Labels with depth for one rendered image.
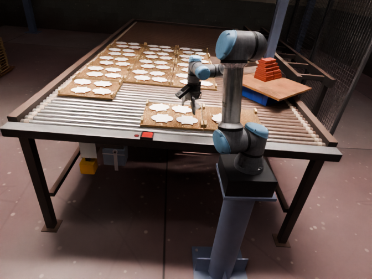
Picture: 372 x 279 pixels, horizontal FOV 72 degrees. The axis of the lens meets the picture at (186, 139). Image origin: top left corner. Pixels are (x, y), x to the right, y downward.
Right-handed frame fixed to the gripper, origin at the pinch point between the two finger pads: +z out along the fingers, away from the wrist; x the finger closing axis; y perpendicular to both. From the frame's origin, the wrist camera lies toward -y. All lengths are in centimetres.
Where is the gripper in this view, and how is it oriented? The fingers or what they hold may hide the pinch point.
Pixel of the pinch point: (187, 110)
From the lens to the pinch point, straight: 170.7
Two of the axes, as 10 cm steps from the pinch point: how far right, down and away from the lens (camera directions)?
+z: -0.8, 8.4, 5.4
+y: 8.5, -2.2, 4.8
